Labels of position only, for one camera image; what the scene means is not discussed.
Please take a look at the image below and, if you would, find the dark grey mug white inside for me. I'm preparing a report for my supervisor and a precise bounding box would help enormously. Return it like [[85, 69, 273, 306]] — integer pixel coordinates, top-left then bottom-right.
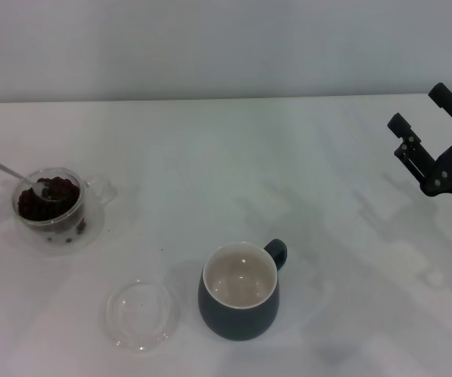
[[197, 238, 289, 342]]

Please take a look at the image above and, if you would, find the dark coffee beans pile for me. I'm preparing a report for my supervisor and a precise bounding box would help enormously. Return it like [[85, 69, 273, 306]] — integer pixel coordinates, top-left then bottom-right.
[[16, 177, 81, 221]]

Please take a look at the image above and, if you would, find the metal spoon with blue handle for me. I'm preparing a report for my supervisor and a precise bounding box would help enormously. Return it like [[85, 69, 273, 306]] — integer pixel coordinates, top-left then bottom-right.
[[0, 148, 68, 203]]

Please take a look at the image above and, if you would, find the small clear glass dish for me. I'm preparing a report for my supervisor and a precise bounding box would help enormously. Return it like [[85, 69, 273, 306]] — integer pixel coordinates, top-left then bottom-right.
[[105, 278, 174, 353]]

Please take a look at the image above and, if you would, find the clear glass saucer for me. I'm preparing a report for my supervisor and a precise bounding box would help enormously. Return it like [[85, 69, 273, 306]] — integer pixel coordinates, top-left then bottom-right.
[[16, 195, 108, 258]]

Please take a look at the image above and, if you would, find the clear glass cup with handle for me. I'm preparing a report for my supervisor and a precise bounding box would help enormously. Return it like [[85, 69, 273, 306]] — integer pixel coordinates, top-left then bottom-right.
[[12, 167, 118, 236]]

